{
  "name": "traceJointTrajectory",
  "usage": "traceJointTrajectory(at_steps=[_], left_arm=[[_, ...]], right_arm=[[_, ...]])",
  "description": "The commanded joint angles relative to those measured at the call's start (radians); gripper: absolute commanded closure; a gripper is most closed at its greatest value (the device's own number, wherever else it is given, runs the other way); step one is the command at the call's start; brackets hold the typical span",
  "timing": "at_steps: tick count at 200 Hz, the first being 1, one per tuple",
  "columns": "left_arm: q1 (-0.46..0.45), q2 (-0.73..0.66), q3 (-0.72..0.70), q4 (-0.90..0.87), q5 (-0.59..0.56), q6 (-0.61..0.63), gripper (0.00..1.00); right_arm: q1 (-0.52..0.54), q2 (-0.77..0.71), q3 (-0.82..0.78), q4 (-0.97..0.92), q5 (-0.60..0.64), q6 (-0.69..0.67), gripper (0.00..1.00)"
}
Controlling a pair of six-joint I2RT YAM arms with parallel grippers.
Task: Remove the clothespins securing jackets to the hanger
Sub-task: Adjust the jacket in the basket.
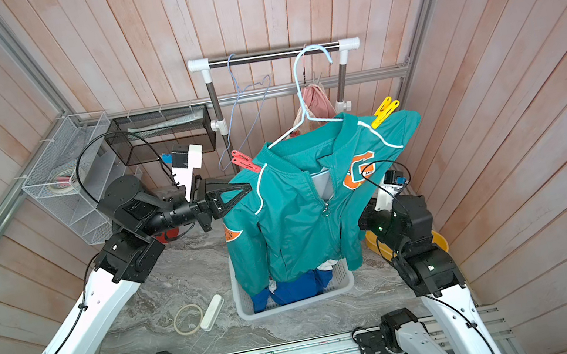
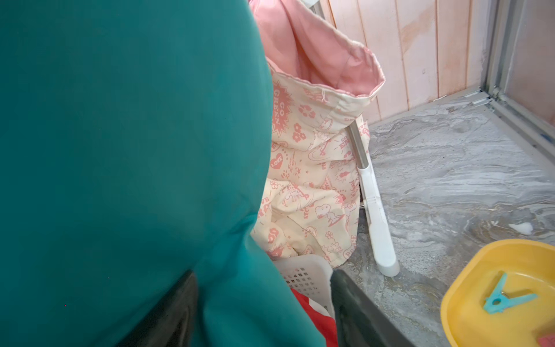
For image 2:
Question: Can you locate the green jacket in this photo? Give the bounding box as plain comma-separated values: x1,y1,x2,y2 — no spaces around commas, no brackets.
1,1,326,346

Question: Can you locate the white clothes rack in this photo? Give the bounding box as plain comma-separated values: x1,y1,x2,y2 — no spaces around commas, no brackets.
303,0,400,278

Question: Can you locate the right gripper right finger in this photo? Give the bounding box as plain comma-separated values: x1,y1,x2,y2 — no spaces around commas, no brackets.
330,270,413,347

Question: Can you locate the red clothespin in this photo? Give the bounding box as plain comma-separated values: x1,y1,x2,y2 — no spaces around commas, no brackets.
537,333,555,347

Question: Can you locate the teal clothespin in tray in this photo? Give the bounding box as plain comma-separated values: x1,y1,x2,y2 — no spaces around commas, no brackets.
483,273,538,315

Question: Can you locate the blue red white jacket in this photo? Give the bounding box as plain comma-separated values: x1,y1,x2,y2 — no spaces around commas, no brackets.
291,289,339,347

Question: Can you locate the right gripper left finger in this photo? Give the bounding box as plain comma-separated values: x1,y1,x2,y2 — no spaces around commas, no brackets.
117,270,199,347

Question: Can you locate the cream pink print jacket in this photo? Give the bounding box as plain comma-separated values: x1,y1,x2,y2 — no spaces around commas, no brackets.
249,1,385,267

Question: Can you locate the white plastic laundry basket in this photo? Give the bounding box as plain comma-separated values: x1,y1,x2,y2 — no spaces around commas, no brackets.
273,254,335,318

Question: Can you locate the yellow plastic tray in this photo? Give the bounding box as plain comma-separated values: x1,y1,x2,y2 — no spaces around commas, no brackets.
441,239,554,346

